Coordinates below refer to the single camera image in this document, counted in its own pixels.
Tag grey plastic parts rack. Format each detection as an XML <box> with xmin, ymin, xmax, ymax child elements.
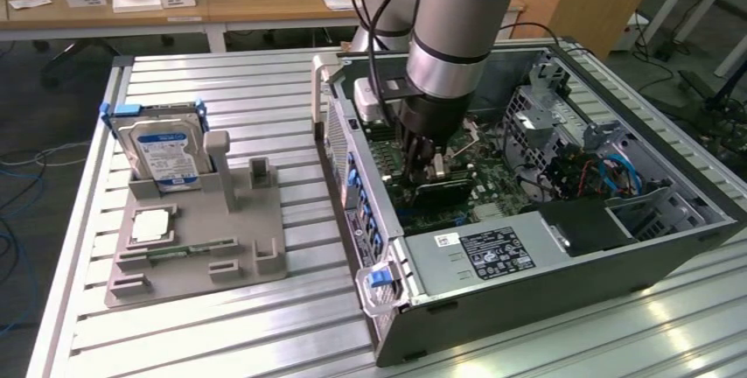
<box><xmin>103</xmin><ymin>130</ymin><xmax>292</xmax><ymax>309</ymax></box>

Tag grey power supply unit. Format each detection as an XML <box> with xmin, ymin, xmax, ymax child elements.
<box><xmin>402</xmin><ymin>211</ymin><xmax>571</xmax><ymax>305</ymax></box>

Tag silver CPU chip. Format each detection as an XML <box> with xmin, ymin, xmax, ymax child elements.
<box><xmin>128</xmin><ymin>210</ymin><xmax>174</xmax><ymax>243</ymax></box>

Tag metal disk bay cage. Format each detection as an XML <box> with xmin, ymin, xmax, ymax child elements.
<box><xmin>502</xmin><ymin>85</ymin><xmax>588</xmax><ymax>178</ymax></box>

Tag metal socket cover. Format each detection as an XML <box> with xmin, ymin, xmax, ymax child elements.
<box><xmin>463</xmin><ymin>117</ymin><xmax>487</xmax><ymax>145</ymax></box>

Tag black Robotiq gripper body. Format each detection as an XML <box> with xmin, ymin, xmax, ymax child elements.
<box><xmin>398</xmin><ymin>92</ymin><xmax>475</xmax><ymax>151</ymax></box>

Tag hard disk with blue caddy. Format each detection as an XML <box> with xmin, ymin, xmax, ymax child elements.
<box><xmin>99</xmin><ymin>100</ymin><xmax>211</xmax><ymax>193</ymax></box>

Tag flat white box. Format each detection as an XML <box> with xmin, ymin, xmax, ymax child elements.
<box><xmin>111</xmin><ymin>0</ymin><xmax>164</xmax><ymax>14</ymax></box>

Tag wooden desk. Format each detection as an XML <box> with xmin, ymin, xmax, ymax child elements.
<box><xmin>0</xmin><ymin>0</ymin><xmax>527</xmax><ymax>42</ymax></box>

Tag open black PC case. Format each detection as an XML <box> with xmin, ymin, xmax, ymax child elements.
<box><xmin>312</xmin><ymin>36</ymin><xmax>738</xmax><ymax>368</ymax></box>

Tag black low-profile graphics card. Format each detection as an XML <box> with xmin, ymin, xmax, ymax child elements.
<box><xmin>406</xmin><ymin>176</ymin><xmax>475</xmax><ymax>209</ymax></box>

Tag small silver heatsink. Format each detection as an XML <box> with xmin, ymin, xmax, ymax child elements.
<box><xmin>471</xmin><ymin>203</ymin><xmax>507</xmax><ymax>222</ymax></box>

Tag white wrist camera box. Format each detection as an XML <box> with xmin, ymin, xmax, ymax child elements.
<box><xmin>351</xmin><ymin>76</ymin><xmax>399</xmax><ymax>124</ymax></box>

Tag blue wire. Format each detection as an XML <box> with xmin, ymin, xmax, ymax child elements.
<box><xmin>600</xmin><ymin>154</ymin><xmax>643</xmax><ymax>198</ymax></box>

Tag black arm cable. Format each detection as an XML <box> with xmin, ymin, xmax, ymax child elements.
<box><xmin>366</xmin><ymin>0</ymin><xmax>410</xmax><ymax>134</ymax></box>

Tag green RAM stick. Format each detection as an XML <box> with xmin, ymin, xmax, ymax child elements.
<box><xmin>119</xmin><ymin>241</ymin><xmax>240</xmax><ymax>262</ymax></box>

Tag green motherboard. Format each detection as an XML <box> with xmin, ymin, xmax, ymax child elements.
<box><xmin>355</xmin><ymin>106</ymin><xmax>527</xmax><ymax>237</ymax></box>

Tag black power cable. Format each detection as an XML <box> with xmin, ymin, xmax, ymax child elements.
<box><xmin>495</xmin><ymin>22</ymin><xmax>588</xmax><ymax>55</ymax></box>

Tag black office chair base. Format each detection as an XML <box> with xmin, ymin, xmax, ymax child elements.
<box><xmin>32</xmin><ymin>34</ymin><xmax>176</xmax><ymax>88</ymax></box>

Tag red wire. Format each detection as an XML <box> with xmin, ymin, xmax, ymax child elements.
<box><xmin>576</xmin><ymin>157</ymin><xmax>603</xmax><ymax>198</ymax></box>

